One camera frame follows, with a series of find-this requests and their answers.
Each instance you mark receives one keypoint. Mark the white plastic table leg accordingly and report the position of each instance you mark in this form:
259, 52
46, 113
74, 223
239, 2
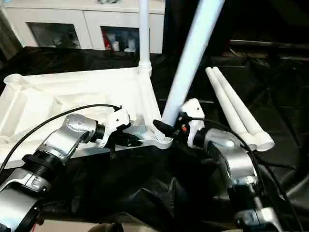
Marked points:
241, 107
193, 53
231, 110
144, 34

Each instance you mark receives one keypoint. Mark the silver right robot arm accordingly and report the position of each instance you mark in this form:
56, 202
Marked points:
236, 164

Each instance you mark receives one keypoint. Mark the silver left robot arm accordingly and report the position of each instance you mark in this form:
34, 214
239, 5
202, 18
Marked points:
63, 140

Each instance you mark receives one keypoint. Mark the black plastic mat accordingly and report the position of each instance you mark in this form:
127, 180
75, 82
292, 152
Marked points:
159, 183

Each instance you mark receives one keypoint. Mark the black left robot foot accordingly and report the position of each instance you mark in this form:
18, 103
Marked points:
105, 227

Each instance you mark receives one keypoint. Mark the red carton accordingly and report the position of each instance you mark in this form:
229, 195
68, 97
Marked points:
106, 41

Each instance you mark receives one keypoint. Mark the grey metal bar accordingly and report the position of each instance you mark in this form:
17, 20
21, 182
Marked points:
275, 44

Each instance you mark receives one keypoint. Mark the white cabinet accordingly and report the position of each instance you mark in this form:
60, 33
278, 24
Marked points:
58, 21

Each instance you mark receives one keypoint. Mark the shiny dark bundle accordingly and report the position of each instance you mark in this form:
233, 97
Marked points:
110, 1

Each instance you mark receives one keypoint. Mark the grey curtain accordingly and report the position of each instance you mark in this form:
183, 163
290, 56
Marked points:
8, 36

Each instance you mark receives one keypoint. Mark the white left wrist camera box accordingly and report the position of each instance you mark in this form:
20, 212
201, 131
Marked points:
115, 123

